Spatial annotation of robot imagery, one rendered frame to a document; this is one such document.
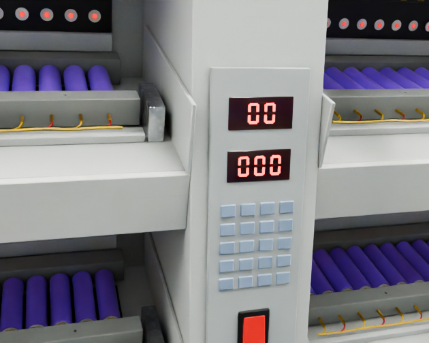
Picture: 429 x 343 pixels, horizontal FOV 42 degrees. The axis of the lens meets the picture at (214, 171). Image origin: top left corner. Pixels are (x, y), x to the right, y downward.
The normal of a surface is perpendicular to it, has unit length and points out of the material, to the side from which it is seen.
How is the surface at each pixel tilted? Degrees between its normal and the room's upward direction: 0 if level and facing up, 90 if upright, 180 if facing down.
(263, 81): 90
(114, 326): 16
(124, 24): 90
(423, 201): 106
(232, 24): 90
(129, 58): 90
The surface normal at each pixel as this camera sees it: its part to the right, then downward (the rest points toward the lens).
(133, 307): 0.10, -0.87
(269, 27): 0.28, 0.22
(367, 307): 0.26, 0.48
